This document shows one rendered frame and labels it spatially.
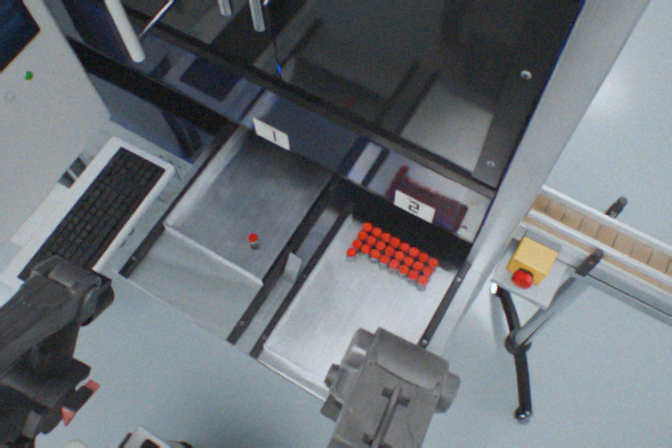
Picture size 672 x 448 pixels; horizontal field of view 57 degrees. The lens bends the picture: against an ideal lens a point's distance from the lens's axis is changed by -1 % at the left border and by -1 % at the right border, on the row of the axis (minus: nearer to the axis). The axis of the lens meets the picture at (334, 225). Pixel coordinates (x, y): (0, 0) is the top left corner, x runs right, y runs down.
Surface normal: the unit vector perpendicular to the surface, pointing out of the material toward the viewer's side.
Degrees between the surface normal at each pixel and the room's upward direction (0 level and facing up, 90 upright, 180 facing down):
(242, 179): 0
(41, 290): 41
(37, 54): 90
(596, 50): 90
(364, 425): 12
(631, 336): 0
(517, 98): 90
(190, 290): 0
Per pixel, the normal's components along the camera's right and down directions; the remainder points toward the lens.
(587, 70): -0.51, 0.79
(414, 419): 0.18, -0.47
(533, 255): -0.03, -0.41
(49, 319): 0.86, 0.47
